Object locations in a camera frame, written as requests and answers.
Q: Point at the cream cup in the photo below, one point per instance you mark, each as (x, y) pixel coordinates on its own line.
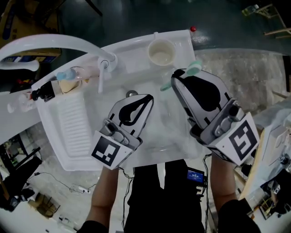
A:
(161, 53)

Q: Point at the white tray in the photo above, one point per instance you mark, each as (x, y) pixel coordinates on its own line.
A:
(272, 141)

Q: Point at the black metal rack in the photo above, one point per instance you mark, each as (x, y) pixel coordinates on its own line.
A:
(16, 159)

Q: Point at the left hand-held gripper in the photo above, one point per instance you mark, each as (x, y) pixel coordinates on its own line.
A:
(105, 151)

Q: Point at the small black box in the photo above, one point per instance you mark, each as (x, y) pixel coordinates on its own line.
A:
(44, 92)

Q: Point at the white power strip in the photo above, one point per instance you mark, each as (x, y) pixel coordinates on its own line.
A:
(83, 189)

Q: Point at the green bottle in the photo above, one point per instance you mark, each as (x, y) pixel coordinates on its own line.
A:
(250, 9)

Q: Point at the white gooseneck faucet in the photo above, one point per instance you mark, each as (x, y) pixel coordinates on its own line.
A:
(56, 42)

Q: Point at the wooden chair frame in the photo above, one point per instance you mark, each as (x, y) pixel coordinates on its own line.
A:
(277, 20)

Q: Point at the green toothbrush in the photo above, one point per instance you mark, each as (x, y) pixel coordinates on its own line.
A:
(193, 67)

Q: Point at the red knob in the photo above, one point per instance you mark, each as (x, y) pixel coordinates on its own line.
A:
(193, 28)

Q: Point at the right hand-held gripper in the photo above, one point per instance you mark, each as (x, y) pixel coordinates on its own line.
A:
(241, 141)

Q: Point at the red label water bottle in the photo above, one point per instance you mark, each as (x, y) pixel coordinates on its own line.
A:
(21, 102)

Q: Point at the person's black clothing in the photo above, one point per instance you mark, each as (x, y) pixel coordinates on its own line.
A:
(163, 204)

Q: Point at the cardboard box with blue print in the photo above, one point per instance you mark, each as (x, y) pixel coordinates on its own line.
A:
(27, 20)

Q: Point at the small black screen device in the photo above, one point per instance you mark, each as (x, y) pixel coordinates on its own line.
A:
(195, 175)

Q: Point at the person's left forearm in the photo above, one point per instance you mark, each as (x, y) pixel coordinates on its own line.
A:
(106, 188)

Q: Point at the person's right forearm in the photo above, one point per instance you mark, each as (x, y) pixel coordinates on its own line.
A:
(224, 182)

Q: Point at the beige soap bar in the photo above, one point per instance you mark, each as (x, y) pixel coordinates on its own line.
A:
(69, 86)

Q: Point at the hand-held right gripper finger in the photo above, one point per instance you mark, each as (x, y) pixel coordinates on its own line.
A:
(182, 95)

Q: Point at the white sink basin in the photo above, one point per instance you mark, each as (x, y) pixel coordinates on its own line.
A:
(75, 127)

